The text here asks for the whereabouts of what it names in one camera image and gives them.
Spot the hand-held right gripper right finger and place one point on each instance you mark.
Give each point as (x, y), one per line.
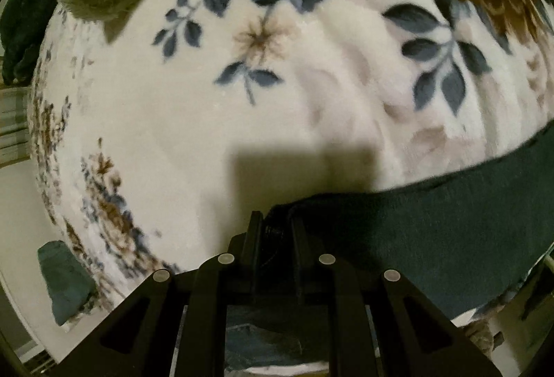
(304, 249)

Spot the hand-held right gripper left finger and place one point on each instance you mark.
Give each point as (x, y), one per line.
(251, 249)

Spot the dark teal pants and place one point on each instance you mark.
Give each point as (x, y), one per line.
(433, 230)

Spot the bed with floral sheet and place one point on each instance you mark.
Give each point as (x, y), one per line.
(259, 100)

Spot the folded blue jeans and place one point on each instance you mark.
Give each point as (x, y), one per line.
(65, 286)

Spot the grey-green striped curtain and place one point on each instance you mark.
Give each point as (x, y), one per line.
(13, 126)

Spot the dark green plush blanket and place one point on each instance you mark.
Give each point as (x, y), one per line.
(26, 13)

